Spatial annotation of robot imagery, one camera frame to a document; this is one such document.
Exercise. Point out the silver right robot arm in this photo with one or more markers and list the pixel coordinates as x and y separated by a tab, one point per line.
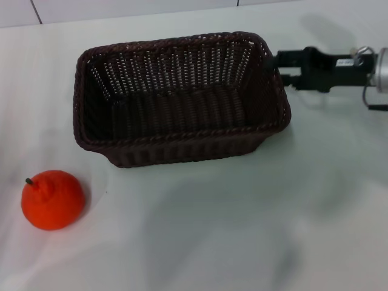
382	69

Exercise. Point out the orange toy fruit with stem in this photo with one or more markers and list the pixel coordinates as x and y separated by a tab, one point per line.
54	203

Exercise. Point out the dark brown woven basket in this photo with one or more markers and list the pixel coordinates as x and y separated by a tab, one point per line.
182	112

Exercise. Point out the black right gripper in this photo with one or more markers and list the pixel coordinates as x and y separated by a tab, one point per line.
327	72

